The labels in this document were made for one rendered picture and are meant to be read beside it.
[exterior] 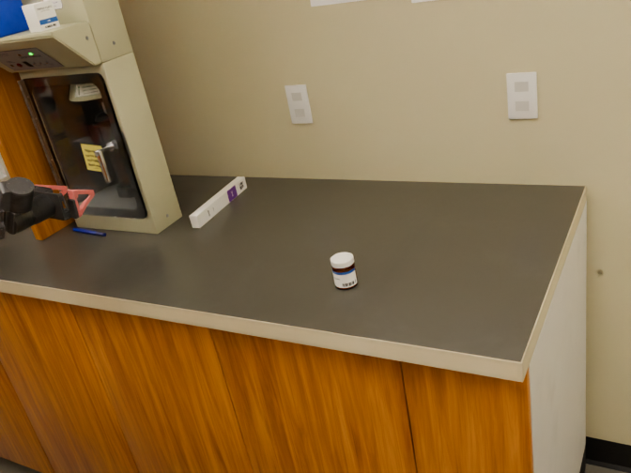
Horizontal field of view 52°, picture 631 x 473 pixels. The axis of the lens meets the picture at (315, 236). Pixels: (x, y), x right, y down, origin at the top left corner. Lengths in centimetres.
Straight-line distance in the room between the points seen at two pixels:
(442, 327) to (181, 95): 128
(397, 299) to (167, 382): 67
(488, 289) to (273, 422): 59
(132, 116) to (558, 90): 105
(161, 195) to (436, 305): 89
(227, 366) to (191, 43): 102
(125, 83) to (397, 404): 103
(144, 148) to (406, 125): 70
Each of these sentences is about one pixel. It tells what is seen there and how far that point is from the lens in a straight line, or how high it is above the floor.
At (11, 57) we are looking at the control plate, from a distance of 183.
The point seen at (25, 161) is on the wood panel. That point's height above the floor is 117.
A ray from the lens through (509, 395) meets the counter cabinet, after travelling 121.
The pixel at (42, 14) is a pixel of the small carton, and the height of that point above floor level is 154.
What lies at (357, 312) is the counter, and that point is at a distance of 127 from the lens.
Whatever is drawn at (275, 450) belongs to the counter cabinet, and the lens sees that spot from 162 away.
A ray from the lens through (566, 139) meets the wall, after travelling 170.
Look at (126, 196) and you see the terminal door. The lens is 182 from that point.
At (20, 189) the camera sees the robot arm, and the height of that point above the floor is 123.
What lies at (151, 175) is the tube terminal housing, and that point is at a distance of 181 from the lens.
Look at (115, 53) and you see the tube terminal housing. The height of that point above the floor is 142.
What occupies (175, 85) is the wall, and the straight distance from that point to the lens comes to 217.
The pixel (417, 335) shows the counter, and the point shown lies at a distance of 119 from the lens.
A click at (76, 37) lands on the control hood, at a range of 167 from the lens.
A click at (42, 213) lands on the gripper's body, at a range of 160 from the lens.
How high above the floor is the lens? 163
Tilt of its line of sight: 26 degrees down
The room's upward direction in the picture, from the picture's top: 11 degrees counter-clockwise
